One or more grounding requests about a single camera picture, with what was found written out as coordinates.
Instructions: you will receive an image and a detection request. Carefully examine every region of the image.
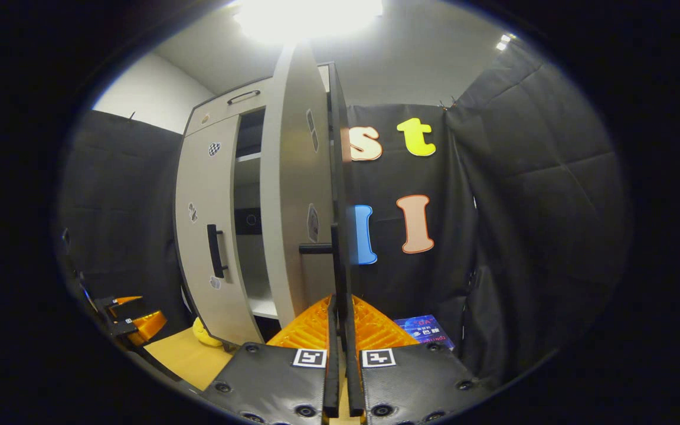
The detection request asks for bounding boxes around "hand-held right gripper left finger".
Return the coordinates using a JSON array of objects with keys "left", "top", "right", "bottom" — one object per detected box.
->
[{"left": 201, "top": 295, "right": 341, "bottom": 425}]

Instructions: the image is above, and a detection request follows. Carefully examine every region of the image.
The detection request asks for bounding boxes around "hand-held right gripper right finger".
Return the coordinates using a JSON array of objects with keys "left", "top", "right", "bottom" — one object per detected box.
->
[{"left": 343, "top": 294, "right": 494, "bottom": 425}]

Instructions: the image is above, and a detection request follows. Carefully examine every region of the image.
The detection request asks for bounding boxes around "grey cabinet door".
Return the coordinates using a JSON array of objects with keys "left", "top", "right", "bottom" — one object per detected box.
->
[
  {"left": 174, "top": 115, "right": 246, "bottom": 346},
  {"left": 259, "top": 40, "right": 344, "bottom": 331}
]

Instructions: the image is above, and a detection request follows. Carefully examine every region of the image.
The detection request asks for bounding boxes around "grey double-door shoe cabinet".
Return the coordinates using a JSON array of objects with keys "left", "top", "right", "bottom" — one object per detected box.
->
[{"left": 174, "top": 62, "right": 355, "bottom": 349}]

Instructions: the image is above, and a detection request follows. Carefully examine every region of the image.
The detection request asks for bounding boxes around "grey cabinet drawer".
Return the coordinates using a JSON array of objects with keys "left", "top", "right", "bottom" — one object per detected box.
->
[{"left": 185, "top": 77, "right": 273, "bottom": 138}]

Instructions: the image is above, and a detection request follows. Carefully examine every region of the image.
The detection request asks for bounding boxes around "blue printed box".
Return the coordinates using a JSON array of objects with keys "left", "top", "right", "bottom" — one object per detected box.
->
[{"left": 394, "top": 315, "right": 455, "bottom": 352}]

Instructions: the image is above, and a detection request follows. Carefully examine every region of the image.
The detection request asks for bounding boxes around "black backdrop cloth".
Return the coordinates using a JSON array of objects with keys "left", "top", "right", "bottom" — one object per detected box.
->
[{"left": 54, "top": 44, "right": 633, "bottom": 384}]

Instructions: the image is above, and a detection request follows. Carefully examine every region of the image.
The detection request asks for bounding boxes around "large ceiling light panel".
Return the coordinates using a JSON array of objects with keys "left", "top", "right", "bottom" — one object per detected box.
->
[{"left": 231, "top": 0, "right": 385, "bottom": 45}]

